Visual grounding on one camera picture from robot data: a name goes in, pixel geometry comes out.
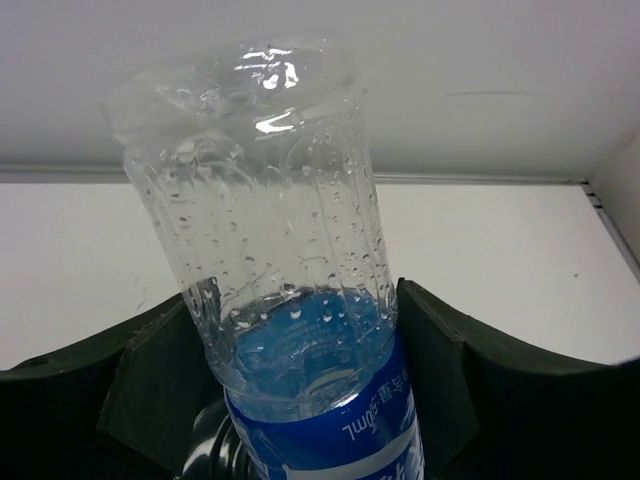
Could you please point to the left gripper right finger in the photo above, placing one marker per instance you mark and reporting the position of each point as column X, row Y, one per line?
column 491, row 406

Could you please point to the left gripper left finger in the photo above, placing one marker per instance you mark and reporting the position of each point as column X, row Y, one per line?
column 120, row 404

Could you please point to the short blue label bottle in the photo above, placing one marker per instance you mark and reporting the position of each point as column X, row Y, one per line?
column 252, row 162

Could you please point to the dark grey plastic bin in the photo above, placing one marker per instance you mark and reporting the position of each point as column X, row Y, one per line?
column 216, row 451

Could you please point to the right aluminium frame rail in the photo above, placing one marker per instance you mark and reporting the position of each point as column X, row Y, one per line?
column 613, row 230

